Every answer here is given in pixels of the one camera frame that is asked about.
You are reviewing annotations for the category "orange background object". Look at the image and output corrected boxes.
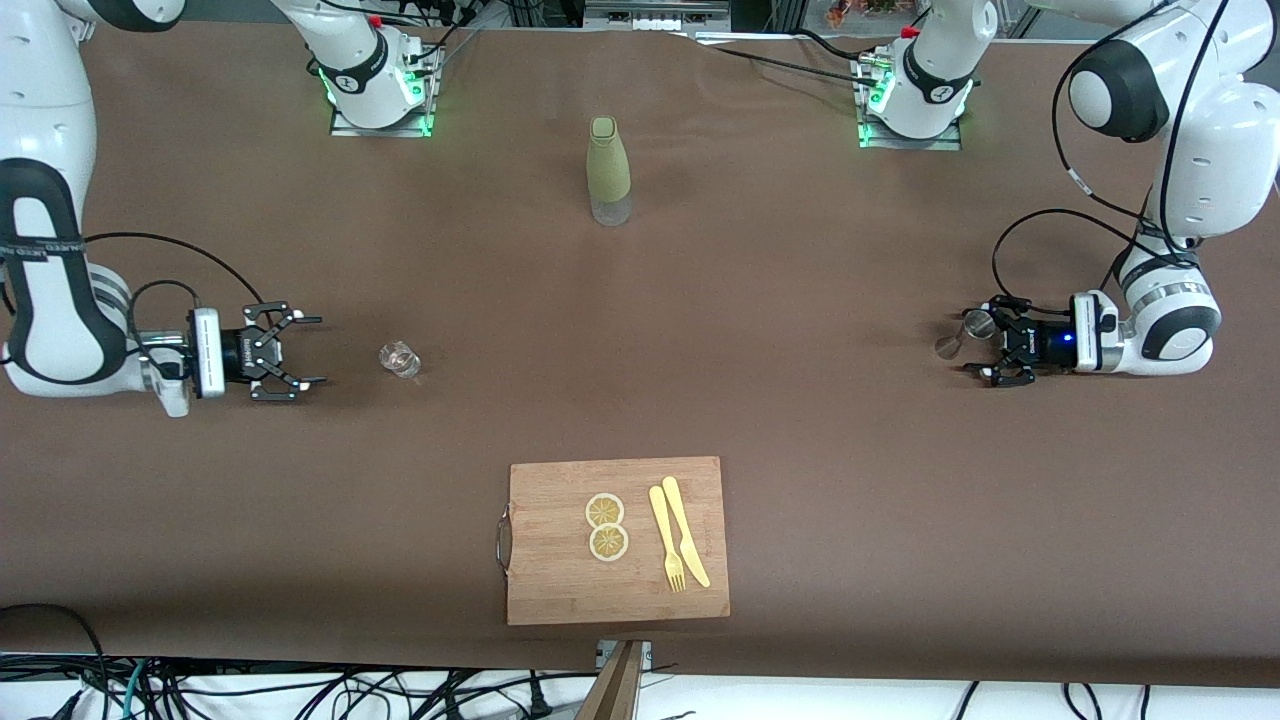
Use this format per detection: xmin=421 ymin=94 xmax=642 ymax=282
xmin=825 ymin=0 xmax=901 ymax=26

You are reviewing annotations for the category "metal jigger shaker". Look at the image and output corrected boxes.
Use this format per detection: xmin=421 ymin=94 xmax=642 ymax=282
xmin=934 ymin=310 xmax=994 ymax=359

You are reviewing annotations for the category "black floor cable loop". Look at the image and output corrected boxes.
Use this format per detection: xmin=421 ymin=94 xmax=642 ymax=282
xmin=0 ymin=603 xmax=109 ymax=720

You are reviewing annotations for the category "yellow plastic knife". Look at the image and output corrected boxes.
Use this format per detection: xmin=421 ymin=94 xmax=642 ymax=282
xmin=661 ymin=476 xmax=712 ymax=589

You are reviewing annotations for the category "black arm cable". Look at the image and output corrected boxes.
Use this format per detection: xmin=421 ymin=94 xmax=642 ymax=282
xmin=992 ymin=0 xmax=1231 ymax=311
xmin=85 ymin=232 xmax=266 ymax=346

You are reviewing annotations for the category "wooden cutting board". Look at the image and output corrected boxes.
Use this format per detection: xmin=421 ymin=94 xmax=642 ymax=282
xmin=497 ymin=456 xmax=731 ymax=627

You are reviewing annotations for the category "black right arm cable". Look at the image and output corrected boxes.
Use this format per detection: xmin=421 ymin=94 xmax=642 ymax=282
xmin=85 ymin=232 xmax=266 ymax=346

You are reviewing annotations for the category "black table cable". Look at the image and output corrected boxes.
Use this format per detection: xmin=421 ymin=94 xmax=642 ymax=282
xmin=715 ymin=45 xmax=886 ymax=89
xmin=795 ymin=28 xmax=871 ymax=61

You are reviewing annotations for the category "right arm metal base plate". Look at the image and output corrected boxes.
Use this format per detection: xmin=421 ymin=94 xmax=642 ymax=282
xmin=328 ymin=45 xmax=441 ymax=138

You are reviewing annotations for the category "wooden post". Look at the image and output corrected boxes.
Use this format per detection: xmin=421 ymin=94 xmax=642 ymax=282
xmin=575 ymin=640 xmax=646 ymax=720

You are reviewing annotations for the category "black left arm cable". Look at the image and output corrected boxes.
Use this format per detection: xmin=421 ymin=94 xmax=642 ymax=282
xmin=992 ymin=0 xmax=1231 ymax=311

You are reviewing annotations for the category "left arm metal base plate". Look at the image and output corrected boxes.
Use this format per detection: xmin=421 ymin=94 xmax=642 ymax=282
xmin=857 ymin=50 xmax=963 ymax=151

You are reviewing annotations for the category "green sleeved glass bottle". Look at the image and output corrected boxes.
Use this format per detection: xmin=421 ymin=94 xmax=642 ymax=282
xmin=586 ymin=117 xmax=633 ymax=227

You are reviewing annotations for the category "yellow plastic fork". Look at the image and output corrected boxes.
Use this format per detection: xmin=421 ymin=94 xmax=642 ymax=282
xmin=648 ymin=485 xmax=688 ymax=593

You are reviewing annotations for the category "brown table cover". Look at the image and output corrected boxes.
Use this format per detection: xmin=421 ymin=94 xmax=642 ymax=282
xmin=0 ymin=18 xmax=1280 ymax=691

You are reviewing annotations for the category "grey equipment box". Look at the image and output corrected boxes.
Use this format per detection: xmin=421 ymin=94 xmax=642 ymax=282
xmin=585 ymin=0 xmax=731 ymax=31

